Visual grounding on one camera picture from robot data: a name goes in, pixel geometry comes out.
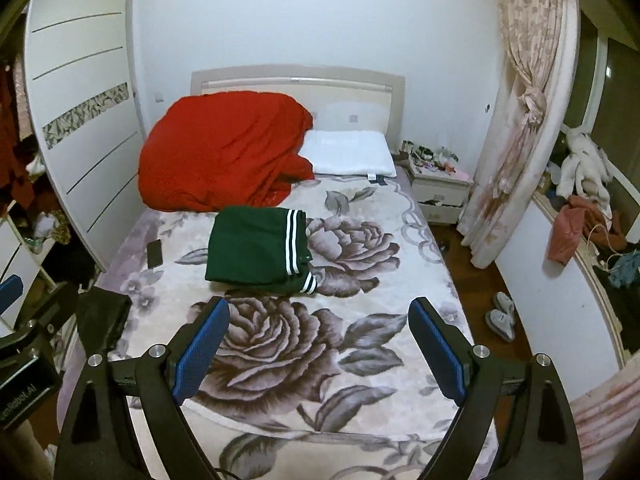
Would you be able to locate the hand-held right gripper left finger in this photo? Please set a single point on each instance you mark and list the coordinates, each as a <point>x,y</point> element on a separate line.
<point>200,355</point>

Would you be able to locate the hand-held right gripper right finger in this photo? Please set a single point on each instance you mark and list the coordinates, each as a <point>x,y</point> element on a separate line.
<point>440,355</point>

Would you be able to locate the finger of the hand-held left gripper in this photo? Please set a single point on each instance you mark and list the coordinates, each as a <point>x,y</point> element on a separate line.
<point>52,310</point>
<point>9,292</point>

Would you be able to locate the green and white varsity jacket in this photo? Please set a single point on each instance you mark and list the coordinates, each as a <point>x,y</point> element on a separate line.
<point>245,245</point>

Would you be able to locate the hanging red clothes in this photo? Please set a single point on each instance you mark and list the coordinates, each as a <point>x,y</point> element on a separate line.
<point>12,150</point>

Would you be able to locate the white drawer unit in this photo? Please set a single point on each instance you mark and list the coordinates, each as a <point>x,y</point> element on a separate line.
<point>17,255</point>

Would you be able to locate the black cloth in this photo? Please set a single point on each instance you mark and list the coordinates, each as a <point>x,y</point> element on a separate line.
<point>102,320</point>

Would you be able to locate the grey slipper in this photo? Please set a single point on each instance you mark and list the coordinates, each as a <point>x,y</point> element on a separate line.
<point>504,304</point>
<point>500,325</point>

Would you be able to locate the white bay window ledge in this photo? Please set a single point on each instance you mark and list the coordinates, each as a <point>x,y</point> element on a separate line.
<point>540,320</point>

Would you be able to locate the black phone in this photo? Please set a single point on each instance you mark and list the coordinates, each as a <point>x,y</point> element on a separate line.
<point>155,254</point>

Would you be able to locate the white nightstand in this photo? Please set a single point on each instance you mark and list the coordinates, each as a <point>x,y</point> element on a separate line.
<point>440,195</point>

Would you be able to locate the pink garment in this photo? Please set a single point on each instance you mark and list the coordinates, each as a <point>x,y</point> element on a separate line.
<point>567,230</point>

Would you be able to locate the loose pink floral curtain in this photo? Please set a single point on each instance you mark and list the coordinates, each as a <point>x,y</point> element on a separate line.
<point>610,425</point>

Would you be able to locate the white wardrobe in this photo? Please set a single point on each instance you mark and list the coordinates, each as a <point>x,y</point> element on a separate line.
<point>85,110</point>

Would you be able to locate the clutter of small toiletries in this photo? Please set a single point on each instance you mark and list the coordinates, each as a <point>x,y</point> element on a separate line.
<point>430,157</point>

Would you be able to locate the red quilt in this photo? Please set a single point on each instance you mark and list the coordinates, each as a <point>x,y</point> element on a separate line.
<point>220,155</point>

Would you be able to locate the teal garment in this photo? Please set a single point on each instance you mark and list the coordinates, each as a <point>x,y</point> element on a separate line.
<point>627,270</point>

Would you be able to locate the white pillow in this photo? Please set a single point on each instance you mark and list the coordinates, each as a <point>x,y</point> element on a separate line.
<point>350,152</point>

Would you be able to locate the tied pink floral curtain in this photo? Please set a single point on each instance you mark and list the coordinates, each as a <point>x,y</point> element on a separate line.
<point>520,135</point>

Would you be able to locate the white plush toy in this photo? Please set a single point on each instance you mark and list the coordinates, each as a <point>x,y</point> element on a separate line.
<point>582,165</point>

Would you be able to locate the beige bed headboard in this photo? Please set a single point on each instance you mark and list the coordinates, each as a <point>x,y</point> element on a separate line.
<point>350,100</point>

